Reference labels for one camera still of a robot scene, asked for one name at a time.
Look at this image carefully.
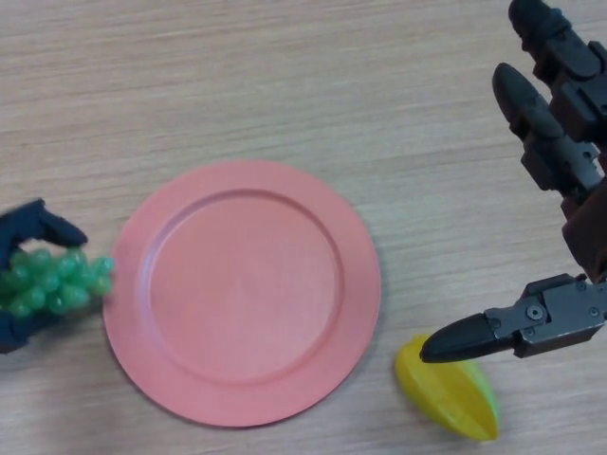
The yellow starfruit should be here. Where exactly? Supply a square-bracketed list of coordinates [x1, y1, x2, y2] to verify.
[395, 334, 500, 442]

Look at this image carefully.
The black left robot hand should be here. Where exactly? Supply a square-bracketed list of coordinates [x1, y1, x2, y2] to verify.
[0, 197, 90, 355]

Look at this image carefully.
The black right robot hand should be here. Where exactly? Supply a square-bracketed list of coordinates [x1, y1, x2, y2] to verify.
[419, 0, 607, 365]

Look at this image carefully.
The green grape bunch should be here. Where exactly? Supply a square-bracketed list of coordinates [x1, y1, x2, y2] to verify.
[0, 248, 117, 318]

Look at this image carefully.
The pink round plate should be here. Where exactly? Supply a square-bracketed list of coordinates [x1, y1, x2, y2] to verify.
[102, 159, 382, 428]

